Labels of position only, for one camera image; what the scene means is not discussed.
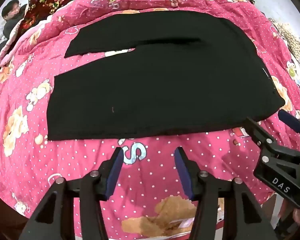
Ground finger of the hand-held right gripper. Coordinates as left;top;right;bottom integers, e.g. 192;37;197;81
244;117;275;155
277;110;300;137

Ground pink bear printed quilt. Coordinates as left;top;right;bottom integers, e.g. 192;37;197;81
0;0;300;238

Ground black pants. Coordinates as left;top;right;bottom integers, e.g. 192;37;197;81
47;10;286;141

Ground beige knitted cloth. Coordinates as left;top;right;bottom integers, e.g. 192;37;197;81
269;17;300;58

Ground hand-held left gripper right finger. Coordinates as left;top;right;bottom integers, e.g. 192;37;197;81
174;147;278;240

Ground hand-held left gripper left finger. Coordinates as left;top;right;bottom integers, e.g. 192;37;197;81
19;147;124;240

